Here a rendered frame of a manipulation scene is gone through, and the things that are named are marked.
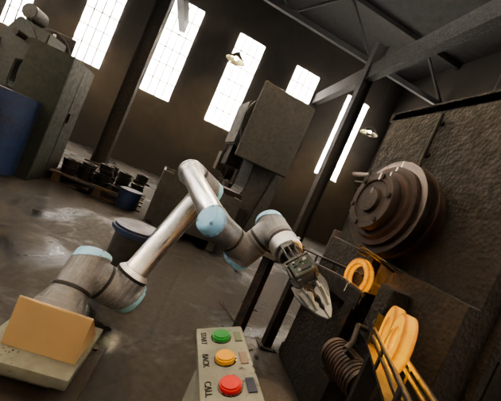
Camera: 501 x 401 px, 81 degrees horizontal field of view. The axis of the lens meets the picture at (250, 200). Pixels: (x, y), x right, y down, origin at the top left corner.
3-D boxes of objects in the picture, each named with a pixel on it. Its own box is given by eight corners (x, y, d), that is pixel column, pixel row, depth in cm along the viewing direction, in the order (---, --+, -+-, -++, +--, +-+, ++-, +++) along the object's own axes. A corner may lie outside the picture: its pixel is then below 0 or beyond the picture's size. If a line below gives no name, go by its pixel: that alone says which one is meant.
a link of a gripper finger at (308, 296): (313, 314, 65) (295, 282, 72) (318, 326, 69) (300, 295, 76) (326, 308, 65) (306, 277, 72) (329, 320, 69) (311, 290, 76)
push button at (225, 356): (233, 355, 62) (233, 347, 61) (236, 368, 58) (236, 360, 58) (214, 356, 61) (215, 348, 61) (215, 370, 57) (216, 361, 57)
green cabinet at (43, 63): (-18, 164, 320) (32, 36, 315) (17, 163, 388) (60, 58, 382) (29, 181, 332) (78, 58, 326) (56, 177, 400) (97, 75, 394)
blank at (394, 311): (401, 307, 98) (390, 301, 100) (410, 314, 84) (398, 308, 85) (382, 349, 97) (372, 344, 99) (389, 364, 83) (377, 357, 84)
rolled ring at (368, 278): (374, 265, 133) (380, 267, 133) (352, 252, 150) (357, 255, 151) (358, 301, 133) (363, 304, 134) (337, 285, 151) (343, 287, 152)
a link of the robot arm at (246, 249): (215, 241, 95) (245, 218, 94) (237, 259, 101) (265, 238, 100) (220, 260, 87) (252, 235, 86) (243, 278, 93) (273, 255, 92)
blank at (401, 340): (410, 314, 84) (398, 308, 85) (425, 325, 70) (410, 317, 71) (389, 364, 83) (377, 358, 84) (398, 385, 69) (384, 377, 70)
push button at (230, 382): (238, 381, 54) (239, 372, 54) (242, 398, 50) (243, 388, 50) (217, 383, 53) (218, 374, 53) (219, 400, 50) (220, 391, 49)
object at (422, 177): (348, 242, 165) (382, 165, 163) (409, 273, 120) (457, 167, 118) (339, 238, 164) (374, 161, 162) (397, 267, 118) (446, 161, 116)
